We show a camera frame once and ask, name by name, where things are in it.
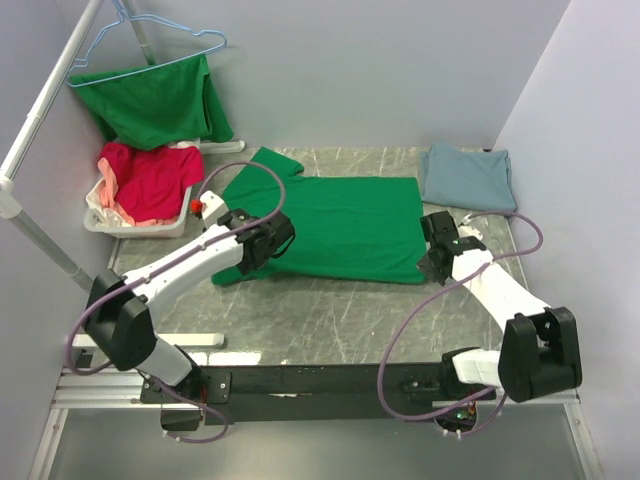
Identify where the green t-shirt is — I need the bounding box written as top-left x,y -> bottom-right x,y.
69,55 -> 234,151
222,148 -> 426,284

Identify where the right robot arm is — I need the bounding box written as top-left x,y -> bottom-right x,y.
417,211 -> 583,403

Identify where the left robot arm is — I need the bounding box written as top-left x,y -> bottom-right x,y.
82,209 -> 295,402

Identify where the folded blue-grey t-shirt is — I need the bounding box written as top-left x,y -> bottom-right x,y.
419,143 -> 517,212

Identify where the red t-shirt in basket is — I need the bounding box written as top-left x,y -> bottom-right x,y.
98,142 -> 204,226

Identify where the pink garment in basket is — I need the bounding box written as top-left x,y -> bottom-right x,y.
97,157 -> 135,227

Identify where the black base beam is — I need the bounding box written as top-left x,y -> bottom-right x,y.
139,363 -> 501,426

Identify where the white laundry basket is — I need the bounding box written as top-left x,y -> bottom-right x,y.
84,141 -> 200,239

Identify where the green t-shirt on hanger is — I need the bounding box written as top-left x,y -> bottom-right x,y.
69,55 -> 234,151

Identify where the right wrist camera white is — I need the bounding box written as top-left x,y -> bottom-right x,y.
457,215 -> 483,241

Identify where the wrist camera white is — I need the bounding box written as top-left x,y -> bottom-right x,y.
190,190 -> 229,229
457,215 -> 483,241

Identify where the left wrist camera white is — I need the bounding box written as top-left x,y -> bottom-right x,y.
190,190 -> 229,229

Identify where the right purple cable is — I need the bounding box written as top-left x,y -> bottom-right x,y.
375,211 -> 545,441

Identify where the aluminium rail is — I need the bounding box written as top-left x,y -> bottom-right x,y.
29,368 -> 605,479

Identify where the white clothes rack frame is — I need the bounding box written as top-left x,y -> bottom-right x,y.
0,0 -> 246,351

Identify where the blue wire hanger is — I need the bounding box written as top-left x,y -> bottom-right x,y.
64,1 -> 228,89

